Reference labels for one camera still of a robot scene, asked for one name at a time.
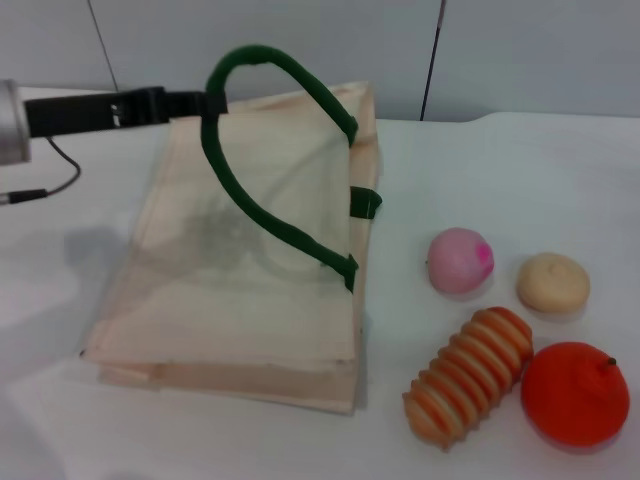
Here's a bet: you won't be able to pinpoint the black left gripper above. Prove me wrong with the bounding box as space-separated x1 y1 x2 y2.
23 86 229 139

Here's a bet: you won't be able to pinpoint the cream canvas bag green handles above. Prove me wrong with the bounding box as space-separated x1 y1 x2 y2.
79 43 385 416

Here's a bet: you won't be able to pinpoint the orange toy fruit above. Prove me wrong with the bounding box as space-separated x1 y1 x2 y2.
520 341 631 448

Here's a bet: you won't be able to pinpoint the pink toy peach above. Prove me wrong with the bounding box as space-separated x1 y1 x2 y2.
427 227 496 296

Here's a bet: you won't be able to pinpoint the ridged orange toy bread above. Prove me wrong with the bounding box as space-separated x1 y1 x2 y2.
402 305 535 454

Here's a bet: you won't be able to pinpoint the beige round toy bun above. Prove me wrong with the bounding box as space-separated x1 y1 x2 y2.
516 252 591 312

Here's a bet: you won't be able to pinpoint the black cable with plug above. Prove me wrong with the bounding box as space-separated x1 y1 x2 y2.
0 137 82 206

